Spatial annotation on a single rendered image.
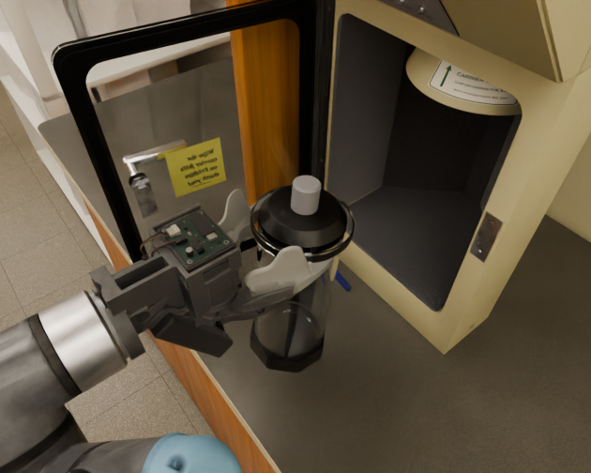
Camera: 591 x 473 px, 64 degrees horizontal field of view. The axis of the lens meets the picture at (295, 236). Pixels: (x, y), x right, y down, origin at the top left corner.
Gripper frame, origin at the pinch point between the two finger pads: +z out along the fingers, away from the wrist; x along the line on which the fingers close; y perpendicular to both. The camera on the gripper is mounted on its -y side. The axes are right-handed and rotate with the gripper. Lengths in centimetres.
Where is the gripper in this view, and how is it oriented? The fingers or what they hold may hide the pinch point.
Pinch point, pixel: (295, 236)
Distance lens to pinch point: 50.5
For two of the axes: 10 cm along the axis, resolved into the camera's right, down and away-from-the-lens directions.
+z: 7.9, -4.5, 4.2
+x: -6.1, -5.8, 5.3
